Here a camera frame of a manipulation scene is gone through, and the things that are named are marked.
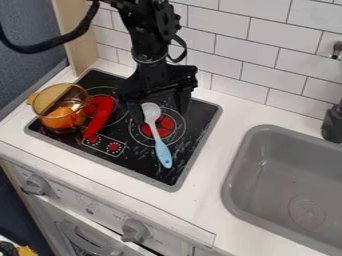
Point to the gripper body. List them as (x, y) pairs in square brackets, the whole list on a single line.
[(156, 78)]

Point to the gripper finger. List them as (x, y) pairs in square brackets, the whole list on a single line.
[(185, 100), (135, 113)]

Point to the blue ladle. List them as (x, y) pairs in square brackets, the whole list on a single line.
[(156, 128)]

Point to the toy stove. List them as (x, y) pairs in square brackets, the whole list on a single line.
[(129, 130)]

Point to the red toy pepper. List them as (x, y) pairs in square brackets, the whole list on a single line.
[(100, 115)]

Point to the orange transparent pot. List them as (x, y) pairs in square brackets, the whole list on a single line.
[(60, 108)]

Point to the toy sink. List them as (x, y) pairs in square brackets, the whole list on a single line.
[(289, 190)]

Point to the tap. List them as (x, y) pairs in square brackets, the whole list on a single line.
[(334, 113)]

